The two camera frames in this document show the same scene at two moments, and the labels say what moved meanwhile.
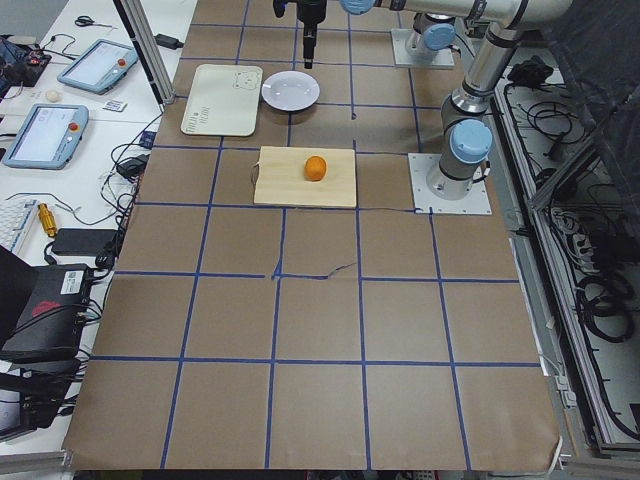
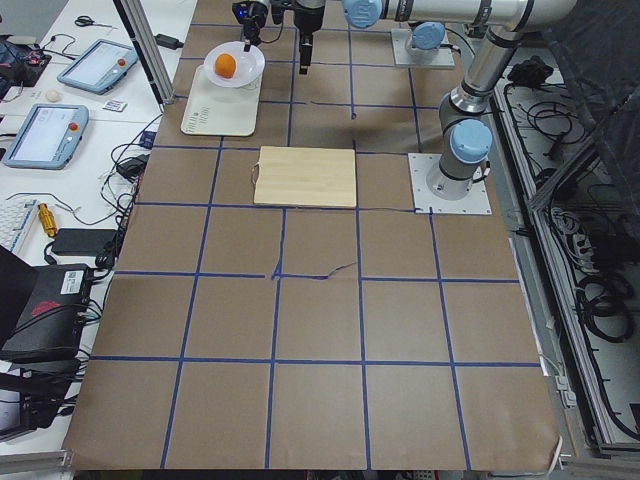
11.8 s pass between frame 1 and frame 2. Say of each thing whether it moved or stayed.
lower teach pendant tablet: stayed
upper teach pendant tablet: stayed
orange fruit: moved
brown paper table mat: stayed
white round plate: moved
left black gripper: stayed
